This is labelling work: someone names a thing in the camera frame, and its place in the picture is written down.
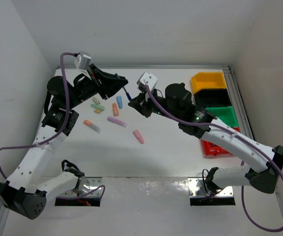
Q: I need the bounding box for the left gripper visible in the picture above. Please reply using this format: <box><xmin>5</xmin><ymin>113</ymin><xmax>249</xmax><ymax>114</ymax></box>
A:
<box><xmin>65</xmin><ymin>63</ymin><xmax>127</xmax><ymax>109</ymax></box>

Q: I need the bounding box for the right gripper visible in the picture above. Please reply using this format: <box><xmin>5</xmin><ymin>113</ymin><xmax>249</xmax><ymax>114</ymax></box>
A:
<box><xmin>128</xmin><ymin>87</ymin><xmax>181</xmax><ymax>122</ymax></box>

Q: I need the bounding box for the blue gel pen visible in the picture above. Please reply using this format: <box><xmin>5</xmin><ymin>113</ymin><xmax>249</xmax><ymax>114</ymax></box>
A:
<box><xmin>123</xmin><ymin>87</ymin><xmax>132</xmax><ymax>102</ymax></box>

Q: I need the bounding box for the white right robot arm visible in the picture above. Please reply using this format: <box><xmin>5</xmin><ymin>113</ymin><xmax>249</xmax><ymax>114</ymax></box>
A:
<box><xmin>128</xmin><ymin>82</ymin><xmax>283</xmax><ymax>194</ymax></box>

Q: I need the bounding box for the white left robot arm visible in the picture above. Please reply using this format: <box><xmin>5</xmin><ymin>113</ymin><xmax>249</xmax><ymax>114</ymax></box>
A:
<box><xmin>0</xmin><ymin>64</ymin><xmax>128</xmax><ymax>219</ymax></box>

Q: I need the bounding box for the blue highlighter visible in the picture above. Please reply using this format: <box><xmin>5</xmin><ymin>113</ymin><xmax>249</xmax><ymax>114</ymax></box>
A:
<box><xmin>116</xmin><ymin>96</ymin><xmax>123</xmax><ymax>109</ymax></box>

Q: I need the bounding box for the grey white eraser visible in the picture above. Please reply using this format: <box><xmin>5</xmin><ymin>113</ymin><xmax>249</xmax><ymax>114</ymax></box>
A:
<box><xmin>92</xmin><ymin>97</ymin><xmax>100</xmax><ymax>104</ymax></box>

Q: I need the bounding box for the orange translucent highlighter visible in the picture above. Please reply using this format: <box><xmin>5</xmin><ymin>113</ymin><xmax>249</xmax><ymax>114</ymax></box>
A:
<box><xmin>112</xmin><ymin>103</ymin><xmax>119</xmax><ymax>117</ymax></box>

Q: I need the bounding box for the green highlighter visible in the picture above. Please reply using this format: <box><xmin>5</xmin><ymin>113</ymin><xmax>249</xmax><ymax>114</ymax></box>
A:
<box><xmin>90</xmin><ymin>104</ymin><xmax>105</xmax><ymax>111</ymax></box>

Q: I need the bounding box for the purple highlighter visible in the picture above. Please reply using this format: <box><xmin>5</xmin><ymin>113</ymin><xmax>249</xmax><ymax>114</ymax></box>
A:
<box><xmin>107</xmin><ymin>117</ymin><xmax>127</xmax><ymax>127</ymax></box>

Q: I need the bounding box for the yellow eraser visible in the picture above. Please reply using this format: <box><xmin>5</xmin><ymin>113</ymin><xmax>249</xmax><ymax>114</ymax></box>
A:
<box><xmin>94</xmin><ymin>109</ymin><xmax>101</xmax><ymax>114</ymax></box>

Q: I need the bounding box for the orange capped clear highlighter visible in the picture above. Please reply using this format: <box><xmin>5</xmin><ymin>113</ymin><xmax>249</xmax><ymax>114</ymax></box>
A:
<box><xmin>83</xmin><ymin>120</ymin><xmax>102</xmax><ymax>133</ymax></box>

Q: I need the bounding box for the black bin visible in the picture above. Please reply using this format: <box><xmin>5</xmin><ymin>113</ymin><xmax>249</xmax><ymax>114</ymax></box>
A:
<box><xmin>194</xmin><ymin>88</ymin><xmax>232</xmax><ymax>108</ymax></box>

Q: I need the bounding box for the yellow bin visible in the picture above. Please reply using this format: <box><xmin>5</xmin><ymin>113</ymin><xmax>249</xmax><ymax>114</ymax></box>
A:
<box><xmin>191</xmin><ymin>72</ymin><xmax>227</xmax><ymax>94</ymax></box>

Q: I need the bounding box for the red bin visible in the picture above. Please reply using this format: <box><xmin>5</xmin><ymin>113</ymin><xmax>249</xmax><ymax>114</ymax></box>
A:
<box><xmin>201</xmin><ymin>140</ymin><xmax>233</xmax><ymax>159</ymax></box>

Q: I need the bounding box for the green bin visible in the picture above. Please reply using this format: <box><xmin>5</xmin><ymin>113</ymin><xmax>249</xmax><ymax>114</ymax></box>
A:
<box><xmin>206</xmin><ymin>106</ymin><xmax>239</xmax><ymax>127</ymax></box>

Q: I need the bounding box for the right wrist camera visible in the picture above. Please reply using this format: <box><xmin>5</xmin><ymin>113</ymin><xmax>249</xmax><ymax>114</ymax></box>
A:
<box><xmin>137</xmin><ymin>72</ymin><xmax>157</xmax><ymax>94</ymax></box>

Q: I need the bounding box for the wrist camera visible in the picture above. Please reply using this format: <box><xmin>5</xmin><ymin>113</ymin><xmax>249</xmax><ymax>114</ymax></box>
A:
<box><xmin>74</xmin><ymin>51</ymin><xmax>91</xmax><ymax>77</ymax></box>
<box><xmin>137</xmin><ymin>72</ymin><xmax>157</xmax><ymax>94</ymax></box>

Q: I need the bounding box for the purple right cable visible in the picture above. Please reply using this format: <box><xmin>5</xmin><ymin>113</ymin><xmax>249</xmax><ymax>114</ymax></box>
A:
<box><xmin>145</xmin><ymin>85</ymin><xmax>283</xmax><ymax>233</ymax></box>

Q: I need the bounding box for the purple cable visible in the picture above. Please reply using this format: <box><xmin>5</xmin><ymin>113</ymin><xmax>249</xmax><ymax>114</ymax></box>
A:
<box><xmin>0</xmin><ymin>52</ymin><xmax>105</xmax><ymax>199</ymax></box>
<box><xmin>145</xmin><ymin>85</ymin><xmax>283</xmax><ymax>233</ymax></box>

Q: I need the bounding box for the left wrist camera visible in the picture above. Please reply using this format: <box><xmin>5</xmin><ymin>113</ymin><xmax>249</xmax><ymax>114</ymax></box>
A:
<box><xmin>74</xmin><ymin>51</ymin><xmax>91</xmax><ymax>77</ymax></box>

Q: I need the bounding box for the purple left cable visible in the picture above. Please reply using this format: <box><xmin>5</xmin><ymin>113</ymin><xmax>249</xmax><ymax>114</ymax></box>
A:
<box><xmin>0</xmin><ymin>52</ymin><xmax>105</xmax><ymax>199</ymax></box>

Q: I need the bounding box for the left base plate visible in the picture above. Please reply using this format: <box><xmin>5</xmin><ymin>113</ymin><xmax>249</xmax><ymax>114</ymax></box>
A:
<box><xmin>57</xmin><ymin>177</ymin><xmax>104</xmax><ymax>200</ymax></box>

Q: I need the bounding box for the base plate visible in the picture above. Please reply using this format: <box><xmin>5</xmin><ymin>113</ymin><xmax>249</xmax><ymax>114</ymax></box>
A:
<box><xmin>57</xmin><ymin>177</ymin><xmax>104</xmax><ymax>200</ymax></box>
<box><xmin>188</xmin><ymin>177</ymin><xmax>234</xmax><ymax>199</ymax></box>

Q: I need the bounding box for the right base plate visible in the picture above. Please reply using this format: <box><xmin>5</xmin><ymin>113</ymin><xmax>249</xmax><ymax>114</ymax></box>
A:
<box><xmin>188</xmin><ymin>177</ymin><xmax>234</xmax><ymax>199</ymax></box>

